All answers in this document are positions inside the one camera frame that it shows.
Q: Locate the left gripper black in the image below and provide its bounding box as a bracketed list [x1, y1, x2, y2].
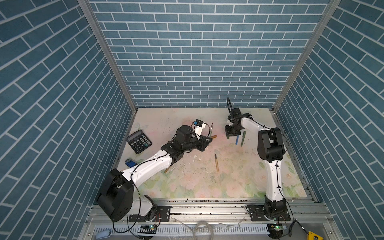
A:
[181, 134, 213, 153]

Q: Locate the dark green capped pen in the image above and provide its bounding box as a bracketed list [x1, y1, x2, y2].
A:
[209, 123, 214, 137]

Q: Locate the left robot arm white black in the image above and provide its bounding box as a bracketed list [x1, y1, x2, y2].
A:
[96, 120, 212, 223]

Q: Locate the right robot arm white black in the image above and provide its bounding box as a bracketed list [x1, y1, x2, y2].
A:
[225, 115, 288, 221]

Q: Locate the tan pen middle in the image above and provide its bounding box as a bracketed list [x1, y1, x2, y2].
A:
[215, 153, 220, 172]

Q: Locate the black desk calculator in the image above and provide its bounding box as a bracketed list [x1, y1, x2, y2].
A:
[126, 130, 152, 154]

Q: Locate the blue stapler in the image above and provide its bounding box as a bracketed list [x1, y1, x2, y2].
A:
[125, 159, 138, 168]

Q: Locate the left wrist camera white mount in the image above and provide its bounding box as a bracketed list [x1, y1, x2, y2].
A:
[193, 120, 207, 140]

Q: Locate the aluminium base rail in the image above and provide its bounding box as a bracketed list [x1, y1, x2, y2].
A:
[79, 198, 335, 240]

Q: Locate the clear looped cable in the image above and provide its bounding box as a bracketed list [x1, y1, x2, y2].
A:
[191, 220, 214, 240]

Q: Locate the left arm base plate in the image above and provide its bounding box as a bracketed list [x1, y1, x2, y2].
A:
[129, 206, 171, 223]

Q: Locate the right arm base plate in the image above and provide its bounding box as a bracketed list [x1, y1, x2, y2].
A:
[245, 205, 292, 222]

